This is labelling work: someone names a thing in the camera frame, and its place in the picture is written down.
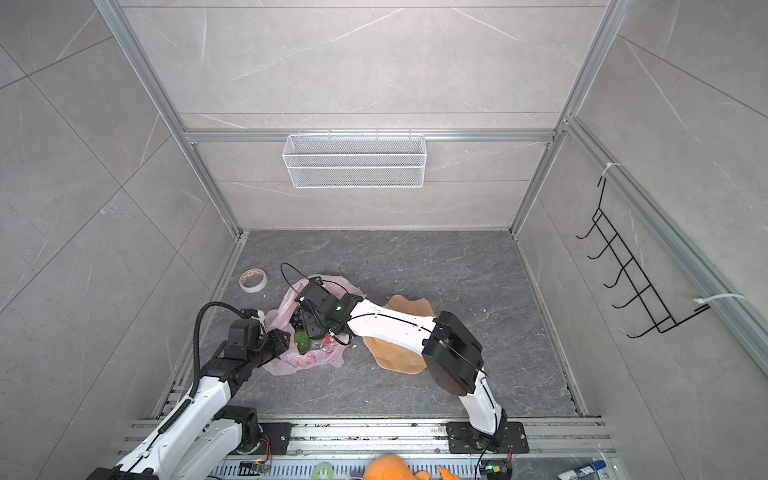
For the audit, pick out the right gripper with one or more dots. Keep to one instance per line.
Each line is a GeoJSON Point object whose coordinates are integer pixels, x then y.
{"type": "Point", "coordinates": [312, 330]}

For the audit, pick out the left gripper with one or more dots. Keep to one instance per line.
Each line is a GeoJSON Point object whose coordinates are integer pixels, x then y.
{"type": "Point", "coordinates": [280, 343]}

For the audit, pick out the green fake fruit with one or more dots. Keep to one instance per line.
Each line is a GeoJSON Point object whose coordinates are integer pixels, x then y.
{"type": "Point", "coordinates": [302, 341]}

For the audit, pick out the pink plastic bag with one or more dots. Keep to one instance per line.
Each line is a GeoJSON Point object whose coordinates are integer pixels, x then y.
{"type": "Point", "coordinates": [323, 352]}

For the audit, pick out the pink scalloped bowl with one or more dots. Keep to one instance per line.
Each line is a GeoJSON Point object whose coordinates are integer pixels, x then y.
{"type": "Point", "coordinates": [393, 357]}

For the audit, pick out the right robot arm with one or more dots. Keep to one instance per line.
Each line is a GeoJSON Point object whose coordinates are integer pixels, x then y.
{"type": "Point", "coordinates": [453, 356]}

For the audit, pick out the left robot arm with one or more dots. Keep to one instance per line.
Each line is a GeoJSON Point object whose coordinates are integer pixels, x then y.
{"type": "Point", "coordinates": [205, 427]}

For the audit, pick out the black fake grapes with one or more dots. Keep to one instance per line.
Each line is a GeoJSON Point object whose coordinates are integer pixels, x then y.
{"type": "Point", "coordinates": [296, 320]}

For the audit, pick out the masking tape roll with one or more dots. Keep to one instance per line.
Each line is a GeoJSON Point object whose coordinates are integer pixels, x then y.
{"type": "Point", "coordinates": [253, 280]}

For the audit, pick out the green tape roll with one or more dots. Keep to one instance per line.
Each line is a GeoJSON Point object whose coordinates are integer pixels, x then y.
{"type": "Point", "coordinates": [323, 471]}

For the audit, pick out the orange plush toy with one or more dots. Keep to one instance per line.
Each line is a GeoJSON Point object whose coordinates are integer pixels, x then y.
{"type": "Point", "coordinates": [392, 467]}

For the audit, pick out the blue white tube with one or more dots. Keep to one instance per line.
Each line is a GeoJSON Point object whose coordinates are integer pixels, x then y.
{"type": "Point", "coordinates": [583, 471]}

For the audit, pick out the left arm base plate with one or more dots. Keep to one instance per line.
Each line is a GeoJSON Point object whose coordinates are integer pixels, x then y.
{"type": "Point", "coordinates": [265, 438]}

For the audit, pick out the white wire mesh basket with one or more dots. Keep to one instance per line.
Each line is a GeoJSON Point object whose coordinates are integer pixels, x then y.
{"type": "Point", "coordinates": [359, 160]}

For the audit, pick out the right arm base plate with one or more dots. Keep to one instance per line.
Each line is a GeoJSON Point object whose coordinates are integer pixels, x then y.
{"type": "Point", "coordinates": [510, 438]}

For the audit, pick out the black wire hook rack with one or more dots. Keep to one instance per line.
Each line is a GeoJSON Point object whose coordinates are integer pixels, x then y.
{"type": "Point", "coordinates": [631, 273]}

